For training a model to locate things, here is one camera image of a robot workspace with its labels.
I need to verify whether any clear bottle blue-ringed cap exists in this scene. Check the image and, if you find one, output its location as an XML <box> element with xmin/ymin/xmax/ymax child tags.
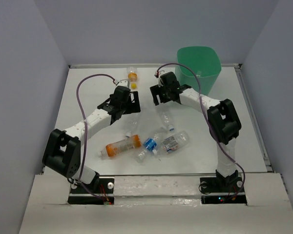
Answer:
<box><xmin>158</xmin><ymin>110</ymin><xmax>175</xmax><ymax>132</ymax></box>

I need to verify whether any small bottle orange label yellow cap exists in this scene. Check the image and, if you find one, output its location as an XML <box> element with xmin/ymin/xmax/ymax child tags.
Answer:
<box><xmin>126</xmin><ymin>66</ymin><xmax>138</xmax><ymax>90</ymax></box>

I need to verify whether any clear bottle white cap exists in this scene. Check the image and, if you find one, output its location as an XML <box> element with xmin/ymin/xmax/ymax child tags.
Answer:
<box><xmin>124</xmin><ymin>113</ymin><xmax>140</xmax><ymax>138</ymax></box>

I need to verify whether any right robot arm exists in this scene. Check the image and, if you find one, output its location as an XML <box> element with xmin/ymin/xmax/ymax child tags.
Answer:
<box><xmin>150</xmin><ymin>71</ymin><xmax>242</xmax><ymax>194</ymax></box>

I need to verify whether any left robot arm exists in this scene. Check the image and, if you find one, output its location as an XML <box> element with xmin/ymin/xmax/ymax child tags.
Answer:
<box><xmin>42</xmin><ymin>86</ymin><xmax>141</xmax><ymax>193</ymax></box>

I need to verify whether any green plastic bin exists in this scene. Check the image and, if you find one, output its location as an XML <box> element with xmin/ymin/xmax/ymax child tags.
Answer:
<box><xmin>175</xmin><ymin>46</ymin><xmax>222</xmax><ymax>96</ymax></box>

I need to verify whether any crushed bottle blue label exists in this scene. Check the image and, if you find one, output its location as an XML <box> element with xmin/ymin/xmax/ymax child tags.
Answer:
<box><xmin>135</xmin><ymin>127</ymin><xmax>167</xmax><ymax>163</ymax></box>

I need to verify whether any large orange label bottle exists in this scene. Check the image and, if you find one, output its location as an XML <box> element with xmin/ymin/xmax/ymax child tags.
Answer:
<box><xmin>97</xmin><ymin>135</ymin><xmax>142</xmax><ymax>159</ymax></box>

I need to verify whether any clear bottle white printed label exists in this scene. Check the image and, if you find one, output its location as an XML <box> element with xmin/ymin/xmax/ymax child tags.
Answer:
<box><xmin>154</xmin><ymin>131</ymin><xmax>190</xmax><ymax>156</ymax></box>

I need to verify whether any white foam strip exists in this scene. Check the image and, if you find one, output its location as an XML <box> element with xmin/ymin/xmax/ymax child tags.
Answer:
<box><xmin>113</xmin><ymin>176</ymin><xmax>201</xmax><ymax>196</ymax></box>

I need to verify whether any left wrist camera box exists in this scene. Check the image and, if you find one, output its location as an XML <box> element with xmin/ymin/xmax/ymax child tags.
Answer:
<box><xmin>116</xmin><ymin>79</ymin><xmax>130</xmax><ymax>89</ymax></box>

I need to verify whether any aluminium back rail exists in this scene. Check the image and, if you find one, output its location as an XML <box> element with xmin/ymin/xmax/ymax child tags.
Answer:
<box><xmin>68</xmin><ymin>63</ymin><xmax>242</xmax><ymax>69</ymax></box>

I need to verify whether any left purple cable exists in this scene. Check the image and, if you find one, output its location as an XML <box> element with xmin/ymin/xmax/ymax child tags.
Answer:
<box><xmin>76</xmin><ymin>74</ymin><xmax>118</xmax><ymax>203</ymax></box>

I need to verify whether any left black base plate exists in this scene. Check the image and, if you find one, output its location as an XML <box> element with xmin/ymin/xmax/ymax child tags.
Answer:
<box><xmin>67</xmin><ymin>176</ymin><xmax>115</xmax><ymax>205</ymax></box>

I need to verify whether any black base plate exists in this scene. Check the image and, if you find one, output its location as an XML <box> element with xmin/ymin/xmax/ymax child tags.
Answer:
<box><xmin>67</xmin><ymin>176</ymin><xmax>115</xmax><ymax>205</ymax></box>
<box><xmin>198</xmin><ymin>177</ymin><xmax>247</xmax><ymax>205</ymax></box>

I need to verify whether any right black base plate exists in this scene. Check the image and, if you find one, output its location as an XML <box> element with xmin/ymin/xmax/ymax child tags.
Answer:
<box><xmin>198</xmin><ymin>177</ymin><xmax>247</xmax><ymax>205</ymax></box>

